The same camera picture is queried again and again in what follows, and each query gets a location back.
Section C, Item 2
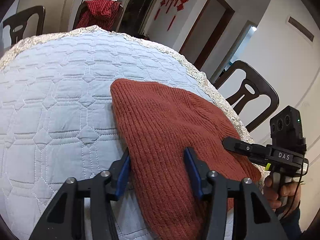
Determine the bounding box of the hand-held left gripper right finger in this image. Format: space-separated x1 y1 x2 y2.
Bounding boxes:
184 147 290 240

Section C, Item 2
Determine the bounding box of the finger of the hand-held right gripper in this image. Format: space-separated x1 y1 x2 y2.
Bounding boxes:
222 136 272 165

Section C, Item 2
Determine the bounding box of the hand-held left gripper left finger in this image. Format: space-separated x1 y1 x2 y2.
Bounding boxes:
29 151 132 240

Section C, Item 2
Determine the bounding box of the rust knitted sweater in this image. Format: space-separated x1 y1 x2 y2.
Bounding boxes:
110 78 262 240

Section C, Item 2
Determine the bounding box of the person's right forearm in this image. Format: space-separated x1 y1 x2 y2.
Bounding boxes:
276 204 309 240

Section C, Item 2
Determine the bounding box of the person's right hand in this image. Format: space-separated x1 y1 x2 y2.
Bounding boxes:
264 174 304 213

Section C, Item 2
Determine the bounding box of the dark wooden chair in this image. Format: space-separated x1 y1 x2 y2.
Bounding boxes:
1 6 46 50
214 60 280 133

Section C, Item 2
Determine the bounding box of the light blue quilted table cover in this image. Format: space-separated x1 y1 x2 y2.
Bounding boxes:
0 25 263 240

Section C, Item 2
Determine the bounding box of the brown wooden door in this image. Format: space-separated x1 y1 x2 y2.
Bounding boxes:
179 0 235 70

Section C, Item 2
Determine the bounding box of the dark chair with draped cloth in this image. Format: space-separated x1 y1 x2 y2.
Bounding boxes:
72 0 125 33

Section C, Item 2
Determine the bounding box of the red checked cloth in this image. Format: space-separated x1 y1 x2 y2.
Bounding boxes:
75 0 122 32

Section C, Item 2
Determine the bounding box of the dark doorway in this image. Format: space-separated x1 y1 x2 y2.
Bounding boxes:
119 0 165 37

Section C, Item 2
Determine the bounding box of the beige refrigerator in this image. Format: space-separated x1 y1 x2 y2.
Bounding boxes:
15 0 91 33

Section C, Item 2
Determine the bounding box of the black cable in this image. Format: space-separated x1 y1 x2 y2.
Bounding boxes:
284 155 307 218

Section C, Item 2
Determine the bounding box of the white door frame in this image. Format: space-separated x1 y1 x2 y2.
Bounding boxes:
220 20 258 73

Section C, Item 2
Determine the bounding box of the framed wall plaque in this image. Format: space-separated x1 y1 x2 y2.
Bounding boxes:
287 16 315 43

